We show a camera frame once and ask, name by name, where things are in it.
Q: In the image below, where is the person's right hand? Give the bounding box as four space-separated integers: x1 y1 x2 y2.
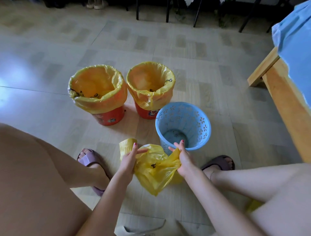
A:
168 140 195 178

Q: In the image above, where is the person's left hand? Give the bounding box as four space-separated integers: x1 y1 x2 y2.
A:
117 142 149 177

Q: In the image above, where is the yellow plastic bag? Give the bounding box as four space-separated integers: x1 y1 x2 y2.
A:
119 138 184 196

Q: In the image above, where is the person's right forearm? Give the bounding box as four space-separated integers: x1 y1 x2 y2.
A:
181 166 266 236

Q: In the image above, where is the person's left forearm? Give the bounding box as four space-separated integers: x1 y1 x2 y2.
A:
76 170 134 236

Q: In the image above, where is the blue perforated plastic basket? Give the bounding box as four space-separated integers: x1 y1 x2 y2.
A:
155 102 212 156

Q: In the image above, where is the orange bin with narrow liner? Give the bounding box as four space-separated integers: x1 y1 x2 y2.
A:
134 100 161 120

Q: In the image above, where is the orange bin with wide liner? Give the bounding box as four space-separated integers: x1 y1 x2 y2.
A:
92 105 126 126

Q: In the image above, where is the dark purple slipper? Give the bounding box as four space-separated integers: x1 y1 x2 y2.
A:
201 155 236 172

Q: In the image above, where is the light purple slipper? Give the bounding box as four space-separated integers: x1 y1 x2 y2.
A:
77 148 113 197

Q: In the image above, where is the narrow yellow bin liner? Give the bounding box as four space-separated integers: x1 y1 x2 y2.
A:
126 61 176 111

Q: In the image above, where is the white paper sheet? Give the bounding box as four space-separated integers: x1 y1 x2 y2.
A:
114 218 190 236

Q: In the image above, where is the wide yellow bin liner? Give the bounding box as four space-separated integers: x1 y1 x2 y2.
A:
68 64 128 114

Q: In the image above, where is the crumpled yellow bag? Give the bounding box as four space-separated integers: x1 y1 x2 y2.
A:
246 199 264 214

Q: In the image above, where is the person's right leg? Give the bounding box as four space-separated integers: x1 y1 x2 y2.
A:
202 157 311 236

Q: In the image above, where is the person's leg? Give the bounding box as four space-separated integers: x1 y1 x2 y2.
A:
202 157 311 236
0 123 111 236

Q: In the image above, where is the person's left leg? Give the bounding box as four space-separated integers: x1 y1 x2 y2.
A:
0 123 111 236

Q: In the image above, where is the pair of light shoes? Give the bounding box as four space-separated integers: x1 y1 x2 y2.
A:
86 0 109 10

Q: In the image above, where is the blue bed sheet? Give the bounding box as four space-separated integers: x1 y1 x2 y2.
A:
271 0 311 108

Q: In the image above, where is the wooden bed frame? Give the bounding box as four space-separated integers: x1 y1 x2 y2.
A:
247 46 311 163

